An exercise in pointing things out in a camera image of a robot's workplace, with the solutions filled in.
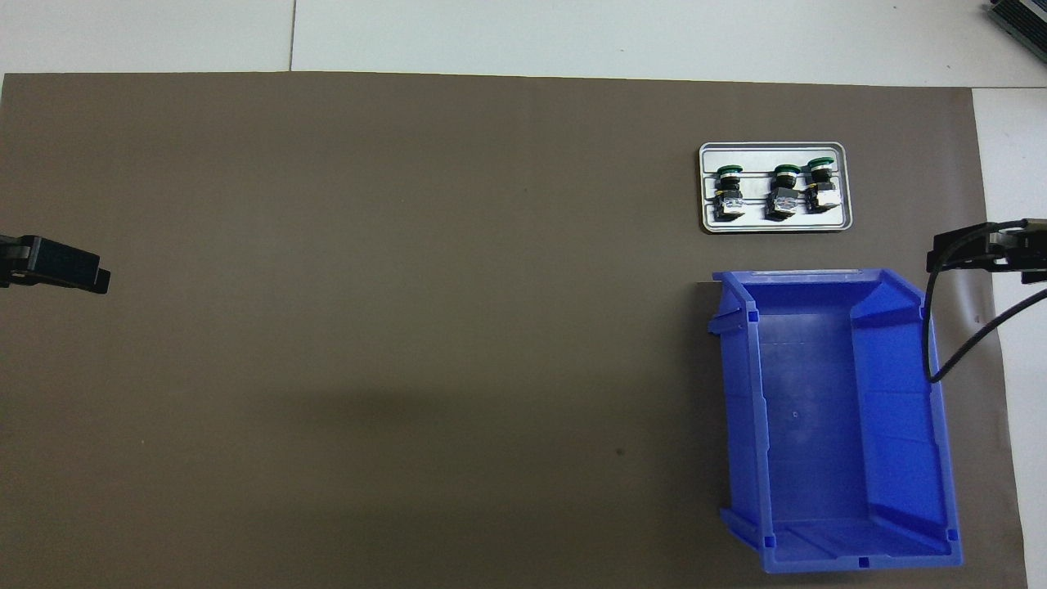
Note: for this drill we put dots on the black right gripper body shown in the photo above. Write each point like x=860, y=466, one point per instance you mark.
x=1018, y=245

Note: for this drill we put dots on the brown table mat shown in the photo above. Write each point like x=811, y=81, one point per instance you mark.
x=409, y=327

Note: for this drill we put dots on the grey metal tray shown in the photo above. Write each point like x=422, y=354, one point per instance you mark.
x=761, y=225

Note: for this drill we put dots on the blue plastic storage bin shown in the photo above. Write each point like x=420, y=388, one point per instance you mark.
x=818, y=425

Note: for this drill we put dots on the green push button switch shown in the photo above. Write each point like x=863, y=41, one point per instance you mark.
x=822, y=195
x=728, y=200
x=781, y=200

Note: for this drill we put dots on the grey finned device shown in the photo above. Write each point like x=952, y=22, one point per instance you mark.
x=1022, y=16

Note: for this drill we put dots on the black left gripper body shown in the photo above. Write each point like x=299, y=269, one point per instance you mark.
x=15, y=262

